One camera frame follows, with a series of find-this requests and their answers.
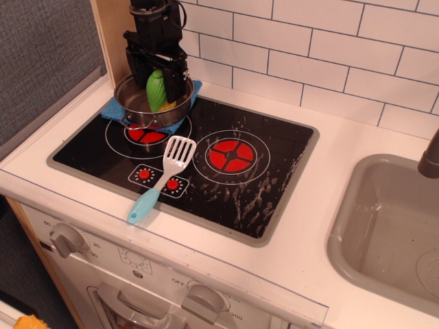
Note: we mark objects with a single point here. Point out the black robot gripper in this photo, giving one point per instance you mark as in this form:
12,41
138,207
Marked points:
155,43

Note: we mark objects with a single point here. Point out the green and yellow toy corn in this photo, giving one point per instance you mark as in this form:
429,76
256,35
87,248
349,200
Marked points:
156,94

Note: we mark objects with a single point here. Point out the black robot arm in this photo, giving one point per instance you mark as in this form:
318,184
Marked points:
149,7

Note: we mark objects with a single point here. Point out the silver metal pot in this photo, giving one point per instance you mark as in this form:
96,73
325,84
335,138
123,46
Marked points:
134,101

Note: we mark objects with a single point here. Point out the blue cloth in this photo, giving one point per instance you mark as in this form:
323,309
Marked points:
114,112

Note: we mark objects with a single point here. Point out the wooden side panel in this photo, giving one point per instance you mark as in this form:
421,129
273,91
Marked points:
113,19

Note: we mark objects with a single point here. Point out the grey left oven knob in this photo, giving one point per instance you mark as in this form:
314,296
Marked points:
66,239

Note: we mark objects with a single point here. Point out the grey oven knob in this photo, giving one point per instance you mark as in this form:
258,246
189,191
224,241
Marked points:
66,239
204,303

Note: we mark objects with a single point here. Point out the white toy oven front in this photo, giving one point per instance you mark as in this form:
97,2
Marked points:
111,286

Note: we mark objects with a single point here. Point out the grey right oven knob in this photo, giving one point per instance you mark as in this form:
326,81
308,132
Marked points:
204,303

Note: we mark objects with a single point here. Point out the grey plastic sink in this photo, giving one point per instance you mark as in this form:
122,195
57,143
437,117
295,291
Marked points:
385,235

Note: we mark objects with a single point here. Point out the orange cloth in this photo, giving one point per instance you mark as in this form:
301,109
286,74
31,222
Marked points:
30,322

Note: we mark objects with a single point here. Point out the grey faucet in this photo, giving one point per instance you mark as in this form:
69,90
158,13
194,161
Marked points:
428,165

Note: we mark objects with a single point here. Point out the white spatula with blue handle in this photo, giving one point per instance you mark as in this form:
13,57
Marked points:
177,155

